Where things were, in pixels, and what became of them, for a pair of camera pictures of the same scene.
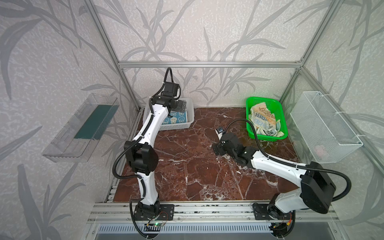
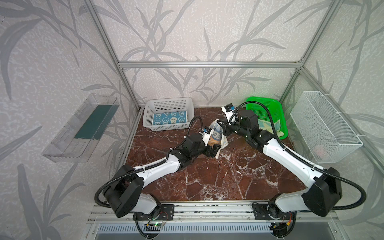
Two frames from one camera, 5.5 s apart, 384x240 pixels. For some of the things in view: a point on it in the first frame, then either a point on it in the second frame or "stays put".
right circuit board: [279, 229] stays put
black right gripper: [219, 146] to [227, 126]
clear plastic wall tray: [80, 134] stays put
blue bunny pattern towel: [177, 117] stays put
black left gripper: [181, 104] to [210, 148]
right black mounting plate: [260, 211] stays put
